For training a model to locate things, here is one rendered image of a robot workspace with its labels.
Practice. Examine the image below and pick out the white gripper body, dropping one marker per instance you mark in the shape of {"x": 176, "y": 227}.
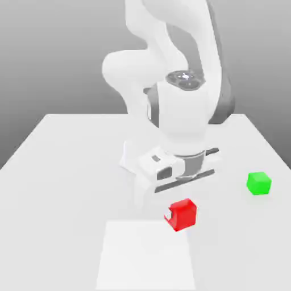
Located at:
{"x": 181, "y": 193}

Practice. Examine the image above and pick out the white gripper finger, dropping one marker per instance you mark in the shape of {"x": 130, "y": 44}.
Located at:
{"x": 167, "y": 214}

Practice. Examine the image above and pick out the small red cube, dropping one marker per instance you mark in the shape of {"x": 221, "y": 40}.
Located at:
{"x": 184, "y": 216}

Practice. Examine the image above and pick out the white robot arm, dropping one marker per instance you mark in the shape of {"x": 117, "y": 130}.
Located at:
{"x": 184, "y": 113}

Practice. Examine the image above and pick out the small green cube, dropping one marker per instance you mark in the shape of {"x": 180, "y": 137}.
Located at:
{"x": 259, "y": 183}

